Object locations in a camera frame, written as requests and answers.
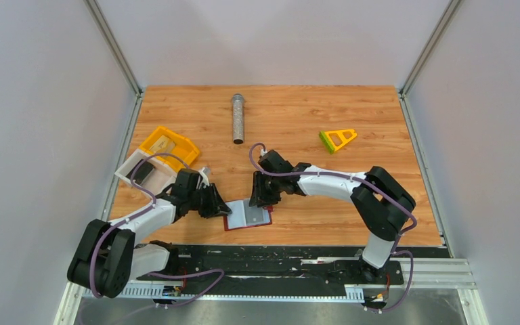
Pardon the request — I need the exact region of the red leather card holder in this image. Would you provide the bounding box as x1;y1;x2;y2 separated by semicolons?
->
223;199;273;231

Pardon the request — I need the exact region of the black VIP credit card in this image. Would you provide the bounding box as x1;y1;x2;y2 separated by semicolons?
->
127;161;154;185

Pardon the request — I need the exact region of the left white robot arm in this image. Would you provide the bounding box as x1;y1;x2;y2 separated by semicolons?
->
67;169;232;298

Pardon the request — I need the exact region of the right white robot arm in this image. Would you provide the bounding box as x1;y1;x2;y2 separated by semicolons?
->
249;150;417;269

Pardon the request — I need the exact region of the gold VIP card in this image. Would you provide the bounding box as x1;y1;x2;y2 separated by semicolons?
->
150;135;176;153

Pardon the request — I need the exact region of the white plastic bin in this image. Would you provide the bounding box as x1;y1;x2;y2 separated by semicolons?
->
114;149;177;195

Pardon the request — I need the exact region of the grey metal tube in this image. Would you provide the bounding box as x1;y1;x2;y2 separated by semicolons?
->
232;93;244;145

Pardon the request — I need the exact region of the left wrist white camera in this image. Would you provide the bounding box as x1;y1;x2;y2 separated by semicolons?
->
198;166;211;187

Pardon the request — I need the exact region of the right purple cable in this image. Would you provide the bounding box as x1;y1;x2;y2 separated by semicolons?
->
248;142;418;314

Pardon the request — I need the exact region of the purple cable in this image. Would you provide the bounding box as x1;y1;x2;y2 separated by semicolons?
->
88;152;226;310
248;142;418;314

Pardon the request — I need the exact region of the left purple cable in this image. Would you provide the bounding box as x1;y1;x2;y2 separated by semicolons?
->
88;152;226;310

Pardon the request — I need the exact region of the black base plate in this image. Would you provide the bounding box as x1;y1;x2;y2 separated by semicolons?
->
161;244;405;292

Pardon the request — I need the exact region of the yellow green triangular bracket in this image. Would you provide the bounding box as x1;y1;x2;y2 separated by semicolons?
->
318;129;358;154

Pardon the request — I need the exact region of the slotted white cable duct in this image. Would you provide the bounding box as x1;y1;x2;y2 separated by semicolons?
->
83;283;365;303

